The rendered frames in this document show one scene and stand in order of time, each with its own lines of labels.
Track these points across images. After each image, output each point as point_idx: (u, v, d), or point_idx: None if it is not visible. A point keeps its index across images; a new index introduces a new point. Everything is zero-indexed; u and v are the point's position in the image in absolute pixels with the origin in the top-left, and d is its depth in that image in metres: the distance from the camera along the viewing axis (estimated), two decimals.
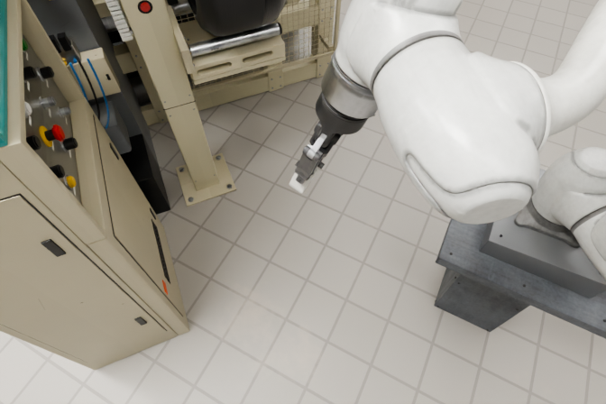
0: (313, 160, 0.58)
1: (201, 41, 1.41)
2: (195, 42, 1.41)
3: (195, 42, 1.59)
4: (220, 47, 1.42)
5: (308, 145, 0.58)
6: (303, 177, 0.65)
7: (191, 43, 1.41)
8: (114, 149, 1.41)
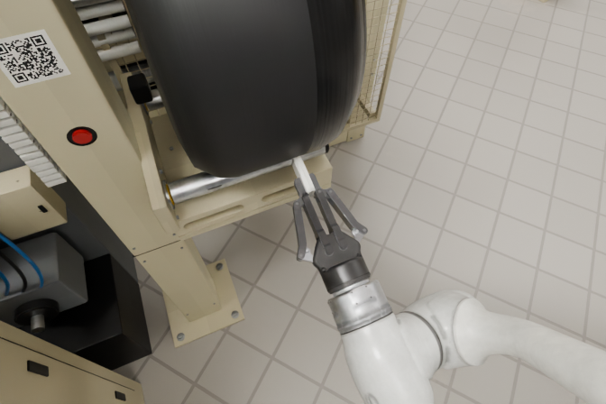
0: (359, 224, 0.68)
1: (190, 176, 0.81)
2: (179, 179, 0.80)
3: (183, 154, 0.98)
4: (224, 184, 0.81)
5: (355, 234, 0.69)
6: (333, 192, 0.70)
7: (173, 181, 0.80)
8: (37, 365, 0.81)
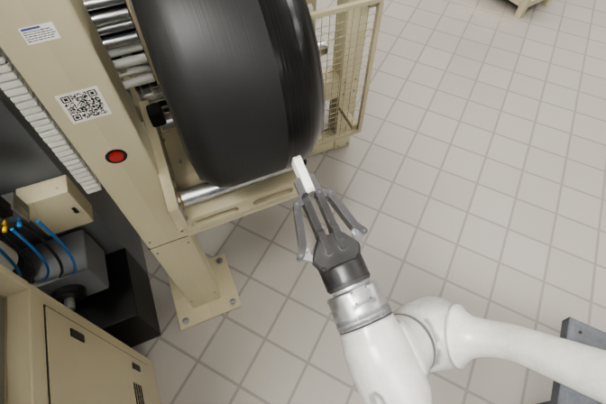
0: (359, 224, 0.68)
1: None
2: None
3: (189, 166, 1.20)
4: None
5: (355, 234, 0.69)
6: (333, 192, 0.70)
7: None
8: (77, 333, 1.03)
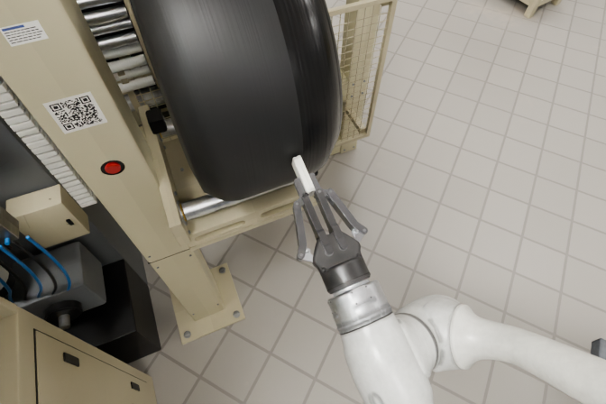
0: (359, 224, 0.68)
1: (200, 198, 0.95)
2: (191, 202, 0.94)
3: (192, 175, 1.13)
4: (229, 206, 0.97)
5: (355, 234, 0.69)
6: (333, 192, 0.70)
7: (186, 203, 0.94)
8: (70, 357, 0.95)
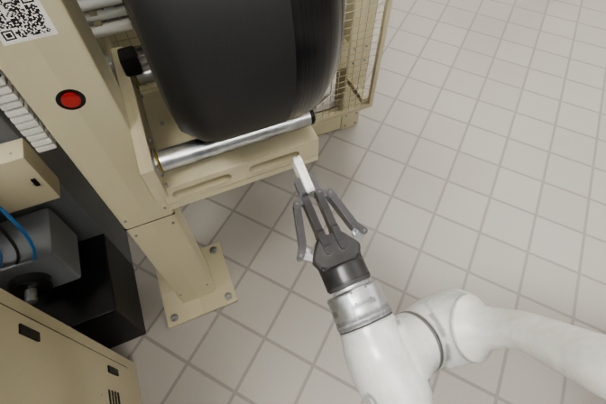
0: (359, 224, 0.68)
1: (179, 146, 0.81)
2: (168, 150, 0.81)
3: (173, 129, 1.00)
4: (213, 155, 0.84)
5: (355, 234, 0.69)
6: (333, 192, 0.70)
7: (161, 151, 0.81)
8: (29, 329, 0.82)
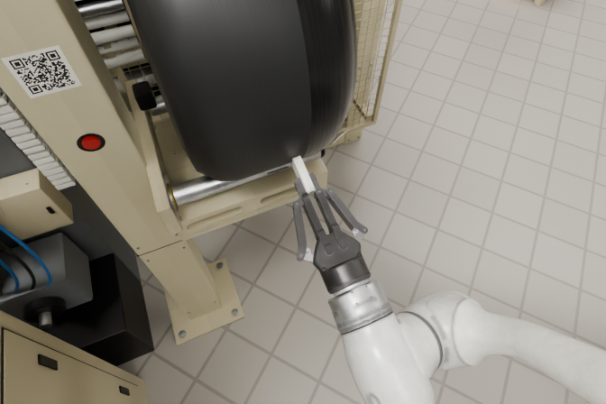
0: (359, 224, 0.68)
1: (197, 192, 0.83)
2: (186, 196, 0.83)
3: (185, 158, 1.02)
4: None
5: (355, 234, 0.69)
6: (333, 192, 0.70)
7: (179, 197, 0.83)
8: (47, 359, 0.85)
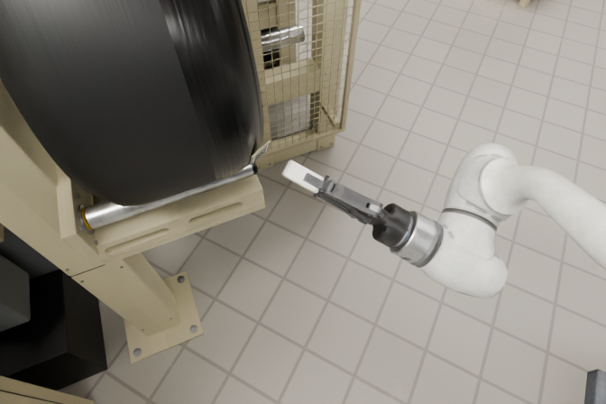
0: (367, 209, 0.66)
1: (115, 220, 0.78)
2: (103, 224, 0.77)
3: None
4: None
5: (376, 204, 0.68)
6: (329, 189, 0.68)
7: (96, 225, 0.77)
8: None
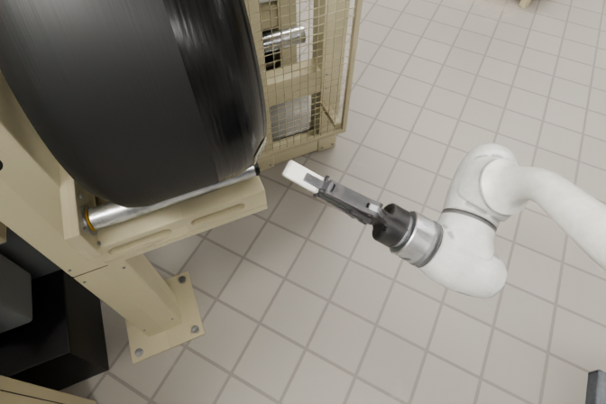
0: (367, 209, 0.66)
1: (118, 221, 0.78)
2: (106, 224, 0.78)
3: None
4: None
5: (376, 204, 0.68)
6: (330, 189, 0.68)
7: (99, 226, 0.77)
8: None
